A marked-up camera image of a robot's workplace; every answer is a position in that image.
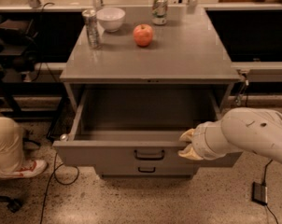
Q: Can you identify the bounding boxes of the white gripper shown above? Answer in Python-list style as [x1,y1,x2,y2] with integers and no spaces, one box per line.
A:
[177,123,216,161]

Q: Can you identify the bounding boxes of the grey top drawer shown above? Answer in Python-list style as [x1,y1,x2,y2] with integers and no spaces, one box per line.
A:
[54,85,239,168]

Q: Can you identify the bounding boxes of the grey drawer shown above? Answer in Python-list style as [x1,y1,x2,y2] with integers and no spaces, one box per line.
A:
[54,85,239,168]
[95,165,198,177]

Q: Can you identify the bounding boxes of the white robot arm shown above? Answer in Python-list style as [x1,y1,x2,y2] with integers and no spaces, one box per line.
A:
[177,107,282,163]

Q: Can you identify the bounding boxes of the grey drawer cabinet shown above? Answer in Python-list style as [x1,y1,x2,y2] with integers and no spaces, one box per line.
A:
[59,5,242,181]

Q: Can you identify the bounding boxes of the grey bottom drawer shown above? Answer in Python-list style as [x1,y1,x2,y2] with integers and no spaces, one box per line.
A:
[95,165,198,177]

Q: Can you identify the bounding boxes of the black power adapter box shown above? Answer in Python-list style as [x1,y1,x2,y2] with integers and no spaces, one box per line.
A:
[252,182,267,205]

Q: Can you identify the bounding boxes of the red apple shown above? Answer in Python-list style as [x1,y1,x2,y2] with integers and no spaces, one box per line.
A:
[133,24,153,47]

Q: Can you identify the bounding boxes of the silver can on floor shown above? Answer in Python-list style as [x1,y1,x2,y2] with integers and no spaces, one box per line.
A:
[60,133,69,142]

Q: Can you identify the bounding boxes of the green white soda can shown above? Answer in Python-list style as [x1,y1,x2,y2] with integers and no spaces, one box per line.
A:
[152,0,168,25]

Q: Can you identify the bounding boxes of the white bowl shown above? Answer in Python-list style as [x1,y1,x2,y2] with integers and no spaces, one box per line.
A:
[96,7,126,32]

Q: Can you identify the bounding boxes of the white orange sneaker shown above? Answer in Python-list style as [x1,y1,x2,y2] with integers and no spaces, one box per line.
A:
[0,160,48,179]

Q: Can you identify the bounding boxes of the tall silver can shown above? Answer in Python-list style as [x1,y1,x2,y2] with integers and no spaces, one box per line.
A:
[82,8,101,49]

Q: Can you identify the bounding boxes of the person leg beige trousers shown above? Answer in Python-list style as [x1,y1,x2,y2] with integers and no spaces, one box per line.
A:
[0,113,24,175]

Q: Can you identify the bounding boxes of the black office chair base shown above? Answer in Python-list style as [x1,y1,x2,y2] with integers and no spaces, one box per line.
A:
[0,196,22,213]

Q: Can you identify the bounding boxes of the black equipment on shelf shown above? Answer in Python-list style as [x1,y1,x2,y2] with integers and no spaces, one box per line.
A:
[0,16,38,73]

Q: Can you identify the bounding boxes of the black adapter cable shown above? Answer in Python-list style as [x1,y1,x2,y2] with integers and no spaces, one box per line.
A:
[261,159,280,224]

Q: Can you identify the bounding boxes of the black floor cable left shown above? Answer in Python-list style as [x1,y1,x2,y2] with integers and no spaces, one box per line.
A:
[39,152,81,224]

